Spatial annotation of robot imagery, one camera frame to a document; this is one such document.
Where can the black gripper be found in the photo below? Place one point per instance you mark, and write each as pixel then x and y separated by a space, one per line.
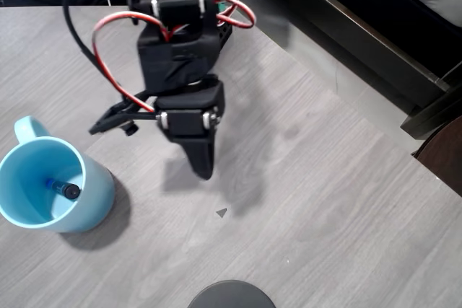
pixel 186 122

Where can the blue Crayola marker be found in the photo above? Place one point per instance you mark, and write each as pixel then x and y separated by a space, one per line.
pixel 66 189

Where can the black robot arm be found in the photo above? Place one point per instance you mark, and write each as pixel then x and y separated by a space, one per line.
pixel 180 55

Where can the light blue ceramic mug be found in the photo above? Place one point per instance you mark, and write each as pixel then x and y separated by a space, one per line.
pixel 97 192

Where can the small grey triangular scrap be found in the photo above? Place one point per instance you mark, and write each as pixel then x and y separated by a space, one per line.
pixel 221 213

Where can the black round object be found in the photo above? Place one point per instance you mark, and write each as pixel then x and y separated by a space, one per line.
pixel 231 295

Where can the dark brown round chair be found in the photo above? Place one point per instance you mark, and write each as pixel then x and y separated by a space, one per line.
pixel 444 156

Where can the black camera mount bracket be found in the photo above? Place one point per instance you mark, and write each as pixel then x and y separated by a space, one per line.
pixel 115 115

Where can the dark wooden bed frame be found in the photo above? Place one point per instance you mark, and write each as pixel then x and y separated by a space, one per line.
pixel 361 30

